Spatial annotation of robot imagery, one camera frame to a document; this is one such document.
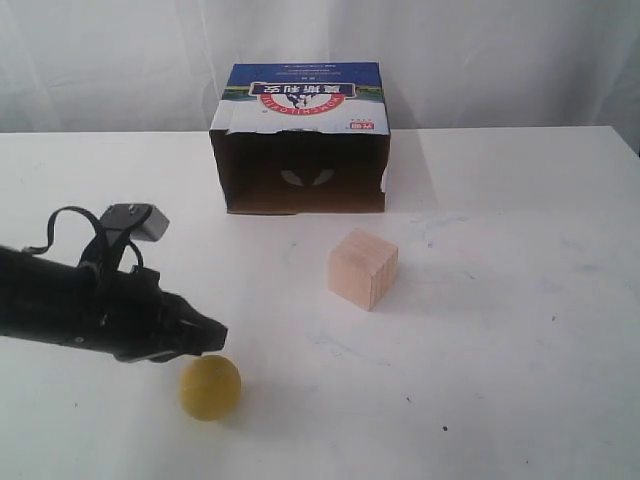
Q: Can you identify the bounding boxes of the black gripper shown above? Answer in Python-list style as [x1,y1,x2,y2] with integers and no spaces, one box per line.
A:
[92,267,228,363]

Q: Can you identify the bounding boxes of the yellow tennis ball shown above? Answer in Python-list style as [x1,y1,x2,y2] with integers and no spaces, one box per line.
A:
[179,355,242,421]

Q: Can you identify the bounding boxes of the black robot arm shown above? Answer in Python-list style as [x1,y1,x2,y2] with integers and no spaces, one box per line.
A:
[1,248,228,363]

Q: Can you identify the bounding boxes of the light wooden cube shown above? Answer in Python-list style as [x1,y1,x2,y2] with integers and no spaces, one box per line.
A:
[327,229,399,311]

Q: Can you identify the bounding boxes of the blue white cardboard box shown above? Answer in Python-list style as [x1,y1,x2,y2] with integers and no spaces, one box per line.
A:
[209,62,391,215]

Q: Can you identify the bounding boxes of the white backdrop curtain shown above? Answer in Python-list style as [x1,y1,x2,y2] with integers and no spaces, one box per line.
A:
[1,1,639,144]

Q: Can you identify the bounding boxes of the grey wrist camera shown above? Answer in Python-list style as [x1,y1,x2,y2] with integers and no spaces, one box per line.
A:
[99,203,170,242]

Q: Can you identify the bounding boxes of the black camera cable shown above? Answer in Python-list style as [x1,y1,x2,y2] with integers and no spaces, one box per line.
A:
[22,205,146,276]

